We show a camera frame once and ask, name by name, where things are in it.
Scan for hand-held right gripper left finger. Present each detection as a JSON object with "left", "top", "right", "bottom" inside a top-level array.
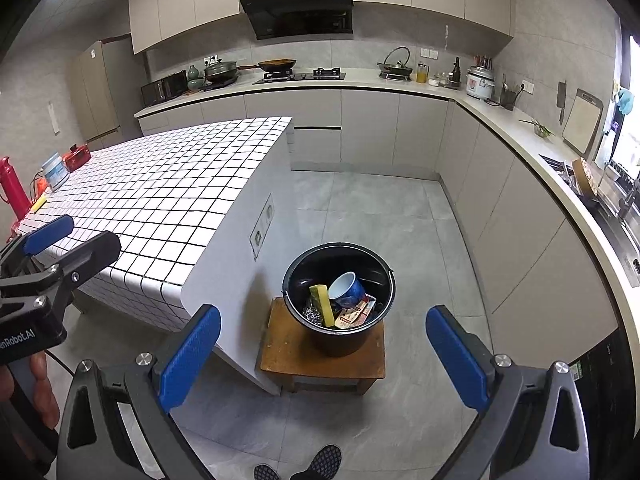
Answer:
[{"left": 56, "top": 304, "right": 222, "bottom": 480}]

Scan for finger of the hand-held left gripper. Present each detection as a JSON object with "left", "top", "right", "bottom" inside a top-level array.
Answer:
[
  {"left": 0, "top": 214, "right": 76, "bottom": 281},
  {"left": 0, "top": 231, "right": 122, "bottom": 322}
]

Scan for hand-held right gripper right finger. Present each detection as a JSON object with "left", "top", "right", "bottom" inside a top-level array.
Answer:
[{"left": 425, "top": 305, "right": 591, "bottom": 480}]

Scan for steel wool scrubber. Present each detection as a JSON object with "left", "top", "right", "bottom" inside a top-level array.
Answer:
[{"left": 301, "top": 300, "right": 326, "bottom": 328}]

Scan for yellow green scouring sponge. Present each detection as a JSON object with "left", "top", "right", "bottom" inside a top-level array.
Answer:
[{"left": 309, "top": 284, "right": 337, "bottom": 330}]

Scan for black plastic bucket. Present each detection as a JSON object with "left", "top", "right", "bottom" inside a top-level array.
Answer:
[{"left": 281, "top": 242, "right": 396, "bottom": 358}]

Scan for person's left hand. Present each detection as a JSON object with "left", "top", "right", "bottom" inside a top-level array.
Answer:
[{"left": 27, "top": 353, "right": 62, "bottom": 430}]

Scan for red thermos flask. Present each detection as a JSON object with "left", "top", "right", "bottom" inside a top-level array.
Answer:
[{"left": 0, "top": 156, "right": 32, "bottom": 221}]

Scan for white canister with lid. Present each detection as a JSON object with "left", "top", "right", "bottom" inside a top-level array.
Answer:
[{"left": 41, "top": 152, "right": 69, "bottom": 191}]

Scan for red countertop appliance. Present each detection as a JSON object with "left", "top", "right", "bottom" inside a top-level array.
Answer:
[{"left": 62, "top": 143, "right": 92, "bottom": 171}]

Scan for brown wooden stool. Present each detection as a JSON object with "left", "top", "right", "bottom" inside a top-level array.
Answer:
[{"left": 257, "top": 297, "right": 387, "bottom": 396}]

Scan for white tiled kitchen island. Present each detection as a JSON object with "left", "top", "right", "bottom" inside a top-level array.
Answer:
[{"left": 10, "top": 116, "right": 296, "bottom": 396}]

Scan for island socket panel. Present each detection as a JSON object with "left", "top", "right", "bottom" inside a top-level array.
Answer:
[{"left": 248, "top": 192, "right": 275, "bottom": 261}]

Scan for beige refrigerator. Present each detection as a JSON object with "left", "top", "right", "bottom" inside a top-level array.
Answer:
[{"left": 67, "top": 40, "right": 146, "bottom": 143}]

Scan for black built-in appliance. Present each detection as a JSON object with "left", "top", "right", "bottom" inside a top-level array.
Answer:
[{"left": 570, "top": 327, "right": 640, "bottom": 480}]

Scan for black microwave oven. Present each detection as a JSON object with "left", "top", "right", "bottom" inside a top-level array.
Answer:
[{"left": 141, "top": 71, "right": 188, "bottom": 107}]

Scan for steel kitchen sink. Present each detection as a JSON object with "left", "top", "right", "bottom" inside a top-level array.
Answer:
[{"left": 585, "top": 180, "right": 640, "bottom": 288}]

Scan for round wooden board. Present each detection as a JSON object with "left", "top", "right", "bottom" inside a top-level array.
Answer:
[{"left": 571, "top": 157, "right": 599, "bottom": 197}]

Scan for black lidded wok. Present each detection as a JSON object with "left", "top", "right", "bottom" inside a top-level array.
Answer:
[{"left": 202, "top": 58, "right": 240, "bottom": 86}]

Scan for grey kitchen base cabinets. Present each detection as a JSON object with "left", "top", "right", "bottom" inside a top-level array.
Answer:
[{"left": 135, "top": 67, "right": 640, "bottom": 356}]

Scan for bowl with green vegetables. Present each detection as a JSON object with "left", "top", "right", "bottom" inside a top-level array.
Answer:
[{"left": 519, "top": 117, "right": 555, "bottom": 137}]

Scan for black utensil holder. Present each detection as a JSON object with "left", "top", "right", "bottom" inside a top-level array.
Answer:
[{"left": 500, "top": 74, "right": 518, "bottom": 111}]

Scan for frying pan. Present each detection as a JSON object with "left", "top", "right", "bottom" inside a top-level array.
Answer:
[{"left": 239, "top": 57, "right": 297, "bottom": 73}]

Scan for beige cutting board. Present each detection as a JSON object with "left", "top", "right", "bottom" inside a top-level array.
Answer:
[{"left": 561, "top": 88, "right": 605, "bottom": 155}]

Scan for white rice cooker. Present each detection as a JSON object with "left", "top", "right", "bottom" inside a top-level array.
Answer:
[{"left": 466, "top": 65, "right": 497, "bottom": 101}]

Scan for black gas hob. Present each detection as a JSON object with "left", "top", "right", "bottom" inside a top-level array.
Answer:
[{"left": 252, "top": 66, "right": 347, "bottom": 85}]

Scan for beige upper kitchen cabinets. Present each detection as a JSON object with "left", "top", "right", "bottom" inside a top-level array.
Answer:
[{"left": 127, "top": 0, "right": 516, "bottom": 56}]

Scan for bright window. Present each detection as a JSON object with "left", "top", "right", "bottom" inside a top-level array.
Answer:
[{"left": 607, "top": 20, "right": 640, "bottom": 181}]

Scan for black range hood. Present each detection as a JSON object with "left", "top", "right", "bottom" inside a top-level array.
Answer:
[{"left": 238, "top": 0, "right": 355, "bottom": 41}]

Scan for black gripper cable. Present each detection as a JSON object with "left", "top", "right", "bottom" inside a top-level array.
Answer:
[{"left": 47, "top": 351, "right": 77, "bottom": 377}]

